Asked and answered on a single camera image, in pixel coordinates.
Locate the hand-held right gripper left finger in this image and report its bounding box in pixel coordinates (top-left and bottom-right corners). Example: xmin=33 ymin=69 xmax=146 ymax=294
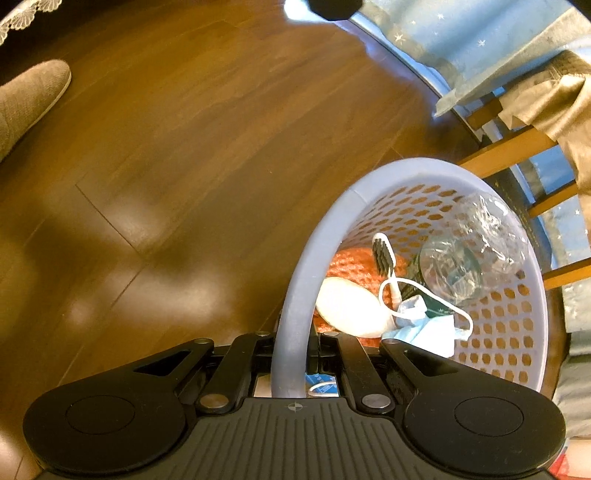
xmin=134 ymin=331 xmax=278 ymax=414

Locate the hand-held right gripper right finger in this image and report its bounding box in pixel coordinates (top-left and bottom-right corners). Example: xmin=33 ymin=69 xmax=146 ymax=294
xmin=305 ymin=331 xmax=458 ymax=411

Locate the white plastic spoon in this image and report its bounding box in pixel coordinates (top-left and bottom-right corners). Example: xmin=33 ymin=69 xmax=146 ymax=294
xmin=316 ymin=277 xmax=387 ymax=339

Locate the lavender plastic mesh basket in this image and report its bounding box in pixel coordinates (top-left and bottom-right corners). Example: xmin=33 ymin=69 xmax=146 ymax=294
xmin=271 ymin=158 xmax=549 ymax=398

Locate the blue face mask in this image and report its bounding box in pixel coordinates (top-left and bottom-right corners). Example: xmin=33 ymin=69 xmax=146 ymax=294
xmin=379 ymin=277 xmax=475 ymax=358

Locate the orange foam fruit net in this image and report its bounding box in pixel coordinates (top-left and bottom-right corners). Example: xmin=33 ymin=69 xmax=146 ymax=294
xmin=323 ymin=247 xmax=413 ymax=352

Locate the white toothbrush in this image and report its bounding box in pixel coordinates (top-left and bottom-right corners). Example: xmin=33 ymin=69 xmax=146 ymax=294
xmin=372 ymin=233 xmax=403 ymax=308

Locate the clear plastic bottle green label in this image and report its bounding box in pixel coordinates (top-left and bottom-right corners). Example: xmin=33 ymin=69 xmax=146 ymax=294
xmin=418 ymin=194 xmax=529 ymax=306

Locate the blue starry curtain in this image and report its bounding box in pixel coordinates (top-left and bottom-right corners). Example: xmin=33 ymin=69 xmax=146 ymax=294
xmin=351 ymin=0 xmax=591 ymax=117

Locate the wooden chair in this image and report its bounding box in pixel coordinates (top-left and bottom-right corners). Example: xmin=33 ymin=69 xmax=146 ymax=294
xmin=456 ymin=92 xmax=591 ymax=292

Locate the brown cloth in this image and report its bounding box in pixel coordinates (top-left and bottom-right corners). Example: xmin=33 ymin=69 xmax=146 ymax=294
xmin=499 ymin=50 xmax=591 ymax=197

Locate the white lace cloth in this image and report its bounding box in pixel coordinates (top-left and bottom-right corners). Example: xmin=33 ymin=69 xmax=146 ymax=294
xmin=0 ymin=0 xmax=64 ymax=45

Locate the brown slipper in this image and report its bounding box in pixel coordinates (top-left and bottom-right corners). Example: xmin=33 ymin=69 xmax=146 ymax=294
xmin=0 ymin=60 xmax=72 ymax=163

